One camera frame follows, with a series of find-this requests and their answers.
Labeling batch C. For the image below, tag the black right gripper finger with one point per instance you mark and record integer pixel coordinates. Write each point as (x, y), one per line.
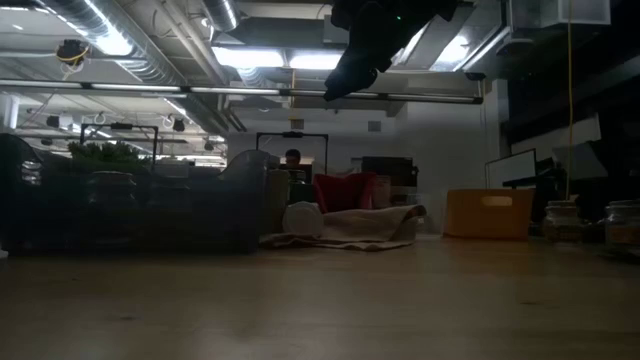
(355, 75)

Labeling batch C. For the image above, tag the white-lid spice jar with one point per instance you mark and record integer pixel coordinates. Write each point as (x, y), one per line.
(302, 219)

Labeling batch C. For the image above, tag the dark grey plastic bin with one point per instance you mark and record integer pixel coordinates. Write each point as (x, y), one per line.
(150, 227)

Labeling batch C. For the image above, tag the ceiling light panel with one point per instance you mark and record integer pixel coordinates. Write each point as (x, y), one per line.
(315, 61)
(247, 56)

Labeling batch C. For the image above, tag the black monitor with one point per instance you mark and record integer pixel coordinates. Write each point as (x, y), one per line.
(387, 170)

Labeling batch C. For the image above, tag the person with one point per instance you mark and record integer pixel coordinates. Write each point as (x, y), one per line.
(292, 157)

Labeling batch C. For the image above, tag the long silver light bar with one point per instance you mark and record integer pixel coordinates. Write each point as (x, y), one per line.
(250, 91)

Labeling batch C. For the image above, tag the red cloth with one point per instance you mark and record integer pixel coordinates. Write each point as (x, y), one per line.
(345, 192)

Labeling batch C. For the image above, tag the teal plastic bin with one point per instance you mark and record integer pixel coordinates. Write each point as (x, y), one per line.
(302, 195)

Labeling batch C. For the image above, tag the clear plastic bin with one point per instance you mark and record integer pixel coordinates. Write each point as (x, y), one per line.
(405, 197)

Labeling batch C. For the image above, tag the white screen monitor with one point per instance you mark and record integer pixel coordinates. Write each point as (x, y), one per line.
(510, 169)

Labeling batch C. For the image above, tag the orange plastic bin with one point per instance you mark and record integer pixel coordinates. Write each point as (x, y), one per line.
(487, 222)

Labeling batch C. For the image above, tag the green artificial plant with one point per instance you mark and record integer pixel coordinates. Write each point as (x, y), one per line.
(107, 151)

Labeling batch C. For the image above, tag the silver round air duct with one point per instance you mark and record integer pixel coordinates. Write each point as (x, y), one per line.
(220, 12)

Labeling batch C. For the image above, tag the silver ribbed air duct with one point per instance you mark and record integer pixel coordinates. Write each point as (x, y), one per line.
(140, 45)

